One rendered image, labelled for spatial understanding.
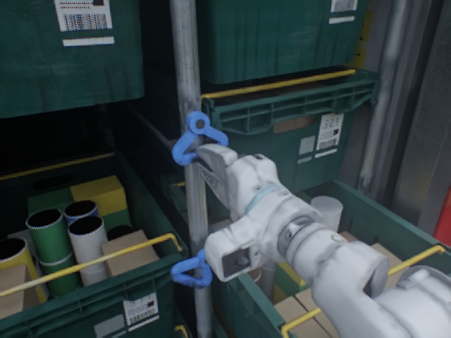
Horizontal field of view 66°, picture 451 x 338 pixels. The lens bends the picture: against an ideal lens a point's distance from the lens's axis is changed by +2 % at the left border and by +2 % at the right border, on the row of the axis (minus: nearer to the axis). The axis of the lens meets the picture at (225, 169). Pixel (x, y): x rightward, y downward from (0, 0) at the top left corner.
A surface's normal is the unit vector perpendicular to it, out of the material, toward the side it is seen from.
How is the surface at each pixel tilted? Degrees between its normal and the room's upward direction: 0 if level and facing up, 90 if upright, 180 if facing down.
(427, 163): 90
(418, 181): 90
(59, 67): 94
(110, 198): 90
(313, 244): 32
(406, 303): 9
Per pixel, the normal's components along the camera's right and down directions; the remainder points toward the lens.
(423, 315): 0.01, -0.77
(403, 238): -0.88, 0.19
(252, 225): -0.36, -0.72
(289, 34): 0.49, 0.43
